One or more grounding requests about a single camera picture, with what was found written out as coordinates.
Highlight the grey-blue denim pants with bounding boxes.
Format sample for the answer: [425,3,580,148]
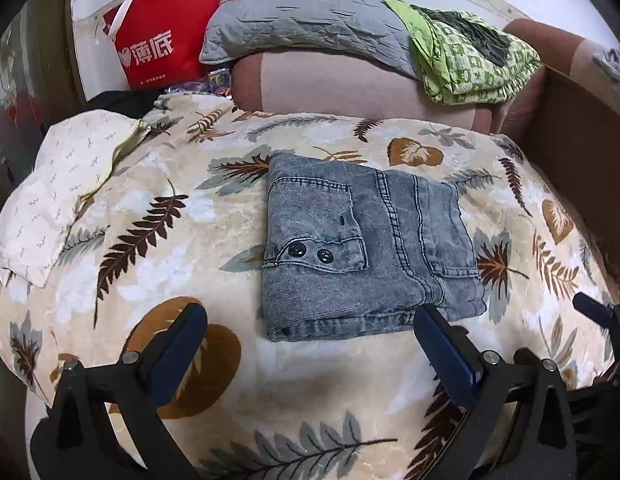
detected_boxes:
[262,153,487,342]

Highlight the pink-brown bed sheet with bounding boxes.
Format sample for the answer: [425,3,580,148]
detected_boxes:
[232,18,620,140]

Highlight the dark grey folded garment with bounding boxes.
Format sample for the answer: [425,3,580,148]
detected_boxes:
[411,4,511,67]

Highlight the white twig-print pillow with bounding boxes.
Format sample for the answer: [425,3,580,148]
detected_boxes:
[0,110,149,287]

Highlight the grey quilted pillow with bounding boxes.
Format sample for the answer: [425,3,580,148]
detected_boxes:
[199,0,421,79]

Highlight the green patterned folded cloth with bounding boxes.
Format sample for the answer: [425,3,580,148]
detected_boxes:
[383,0,541,105]

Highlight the red shopping bag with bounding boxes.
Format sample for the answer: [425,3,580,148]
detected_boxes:
[104,0,221,90]

